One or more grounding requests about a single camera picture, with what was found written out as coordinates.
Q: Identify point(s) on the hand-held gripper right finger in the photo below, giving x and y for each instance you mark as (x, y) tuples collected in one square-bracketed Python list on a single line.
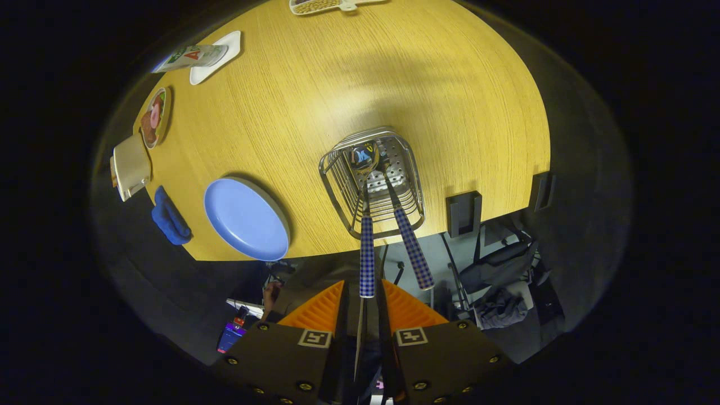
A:
[(390, 349)]

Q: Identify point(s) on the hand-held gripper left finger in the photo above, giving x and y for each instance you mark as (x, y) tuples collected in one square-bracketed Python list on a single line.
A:
[(337, 349)]

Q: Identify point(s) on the glowing phone screen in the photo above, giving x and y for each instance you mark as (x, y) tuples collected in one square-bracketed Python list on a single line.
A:
[(230, 337)]

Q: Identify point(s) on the grey crumpled cloth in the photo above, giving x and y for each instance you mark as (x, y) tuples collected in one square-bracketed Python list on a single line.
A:
[(503, 309)]

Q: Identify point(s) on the black chair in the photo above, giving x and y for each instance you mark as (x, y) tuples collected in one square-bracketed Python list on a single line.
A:
[(495, 267)]

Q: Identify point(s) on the black table clamp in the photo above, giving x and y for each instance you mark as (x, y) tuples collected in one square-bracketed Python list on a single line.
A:
[(541, 191), (464, 214)]

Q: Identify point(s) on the blue round plate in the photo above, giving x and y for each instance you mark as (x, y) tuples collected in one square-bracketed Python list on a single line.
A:
[(247, 219)]

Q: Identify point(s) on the blue folded cloth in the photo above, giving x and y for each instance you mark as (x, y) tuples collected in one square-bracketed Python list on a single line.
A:
[(169, 219)]

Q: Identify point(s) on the white toaster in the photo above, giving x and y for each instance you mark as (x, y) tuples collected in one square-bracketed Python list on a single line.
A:
[(134, 166)]

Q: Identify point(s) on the brown cake piece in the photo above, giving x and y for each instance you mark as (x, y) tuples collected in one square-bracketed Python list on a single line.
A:
[(148, 129)]

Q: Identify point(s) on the small plate with food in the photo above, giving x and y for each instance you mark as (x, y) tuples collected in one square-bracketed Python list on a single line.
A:
[(163, 112)]

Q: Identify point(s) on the pink food piece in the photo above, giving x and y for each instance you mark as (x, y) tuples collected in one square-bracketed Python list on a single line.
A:
[(155, 115)]

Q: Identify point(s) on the white square coaster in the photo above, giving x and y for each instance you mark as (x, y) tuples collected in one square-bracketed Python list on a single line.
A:
[(230, 45)]

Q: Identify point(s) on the plastic drink bottle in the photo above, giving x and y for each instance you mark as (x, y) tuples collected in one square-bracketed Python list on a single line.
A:
[(194, 56)]

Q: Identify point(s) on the white divided dish with beans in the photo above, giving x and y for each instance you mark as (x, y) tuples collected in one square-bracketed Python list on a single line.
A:
[(315, 5)]

